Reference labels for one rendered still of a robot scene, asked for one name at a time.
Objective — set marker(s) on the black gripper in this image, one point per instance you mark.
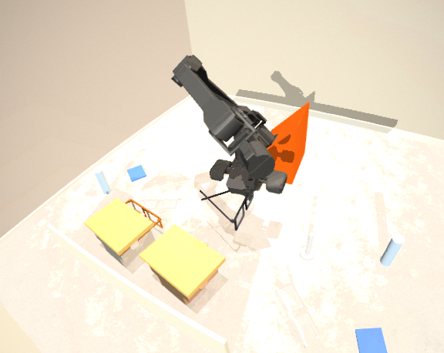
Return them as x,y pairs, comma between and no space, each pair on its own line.
275,182

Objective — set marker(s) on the grey rectangular panel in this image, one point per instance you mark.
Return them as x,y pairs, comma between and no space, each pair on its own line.
197,332

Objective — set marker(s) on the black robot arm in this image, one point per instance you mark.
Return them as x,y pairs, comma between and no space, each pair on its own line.
224,119

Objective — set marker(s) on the black glasses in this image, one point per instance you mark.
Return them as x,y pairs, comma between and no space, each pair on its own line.
240,214

